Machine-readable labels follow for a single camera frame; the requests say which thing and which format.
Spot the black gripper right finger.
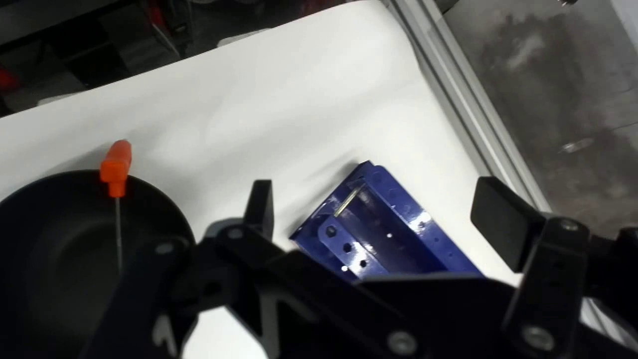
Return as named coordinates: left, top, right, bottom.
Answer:
left=469, top=174, right=592, bottom=359

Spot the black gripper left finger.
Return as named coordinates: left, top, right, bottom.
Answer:
left=82, top=178, right=427, bottom=359

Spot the orange marker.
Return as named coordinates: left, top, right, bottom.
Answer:
left=98, top=138, right=134, bottom=272

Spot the black round bowl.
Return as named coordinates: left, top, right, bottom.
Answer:
left=0, top=170, right=198, bottom=359

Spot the white paper sheet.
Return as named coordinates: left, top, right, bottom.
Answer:
left=0, top=0, right=638, bottom=359

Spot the blue perforated metal bracket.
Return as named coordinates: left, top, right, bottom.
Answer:
left=289, top=160, right=483, bottom=286

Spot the aluminium frame rail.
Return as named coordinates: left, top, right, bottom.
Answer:
left=383, top=0, right=638, bottom=352

